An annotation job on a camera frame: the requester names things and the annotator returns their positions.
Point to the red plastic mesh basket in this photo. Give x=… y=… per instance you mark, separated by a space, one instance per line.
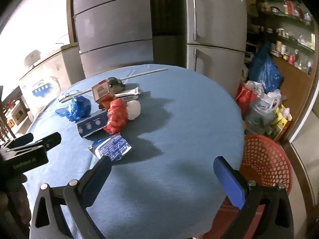
x=267 y=211

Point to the silver two-door refrigerator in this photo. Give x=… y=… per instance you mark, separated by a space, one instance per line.
x=216 y=39

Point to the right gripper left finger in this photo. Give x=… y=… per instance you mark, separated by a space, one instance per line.
x=93 y=180

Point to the white purple medicine box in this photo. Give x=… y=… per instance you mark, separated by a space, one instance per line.
x=127 y=93

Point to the white chest freezer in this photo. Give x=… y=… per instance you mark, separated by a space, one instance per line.
x=51 y=76

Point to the white paper ball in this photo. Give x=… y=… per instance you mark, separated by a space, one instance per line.
x=133 y=109

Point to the large blue plastic bag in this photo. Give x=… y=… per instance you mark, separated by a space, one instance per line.
x=263 y=70

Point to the red shopping bag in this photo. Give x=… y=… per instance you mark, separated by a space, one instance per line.
x=243 y=98

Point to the eyeglasses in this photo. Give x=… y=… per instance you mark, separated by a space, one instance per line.
x=68 y=94

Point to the blue round table cloth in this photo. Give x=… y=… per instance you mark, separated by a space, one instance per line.
x=165 y=186

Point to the red plastic bag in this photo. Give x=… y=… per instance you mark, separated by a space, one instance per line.
x=117 y=117

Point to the person's left hand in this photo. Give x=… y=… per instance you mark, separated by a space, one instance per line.
x=16 y=194

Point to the long white rod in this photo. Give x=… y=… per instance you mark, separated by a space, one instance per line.
x=122 y=79

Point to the large clear water jug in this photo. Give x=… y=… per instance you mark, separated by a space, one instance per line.
x=258 y=118

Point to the yellow shopping bag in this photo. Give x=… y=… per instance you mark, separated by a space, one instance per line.
x=280 y=123

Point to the grey plastic bag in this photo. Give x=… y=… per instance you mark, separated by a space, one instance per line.
x=115 y=85

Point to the grey drawer cabinet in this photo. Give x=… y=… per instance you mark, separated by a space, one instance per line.
x=113 y=33

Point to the wooden shelf unit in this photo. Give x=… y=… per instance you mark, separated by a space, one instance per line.
x=289 y=34

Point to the white plastic bags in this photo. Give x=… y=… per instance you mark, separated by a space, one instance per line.
x=273 y=99

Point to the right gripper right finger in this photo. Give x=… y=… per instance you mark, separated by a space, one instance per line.
x=233 y=183

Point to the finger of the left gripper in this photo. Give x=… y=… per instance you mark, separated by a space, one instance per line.
x=50 y=141
x=20 y=141

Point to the blue foil sachet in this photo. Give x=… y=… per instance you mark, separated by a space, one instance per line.
x=114 y=146

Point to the red white carton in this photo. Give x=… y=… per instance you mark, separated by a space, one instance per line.
x=102 y=91

